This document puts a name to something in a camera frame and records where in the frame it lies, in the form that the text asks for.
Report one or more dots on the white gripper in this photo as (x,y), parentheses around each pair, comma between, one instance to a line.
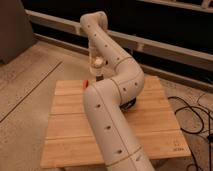
(97,63)

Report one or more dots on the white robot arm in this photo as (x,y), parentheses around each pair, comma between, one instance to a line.
(119,146)

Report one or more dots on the red eraser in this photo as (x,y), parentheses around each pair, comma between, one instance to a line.
(85,83)

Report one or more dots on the wooden board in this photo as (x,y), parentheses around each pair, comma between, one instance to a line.
(69,140)

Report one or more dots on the grey cabinet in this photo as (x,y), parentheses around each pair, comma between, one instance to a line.
(16,33)

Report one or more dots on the white metal rail frame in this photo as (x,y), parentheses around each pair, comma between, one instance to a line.
(173,53)

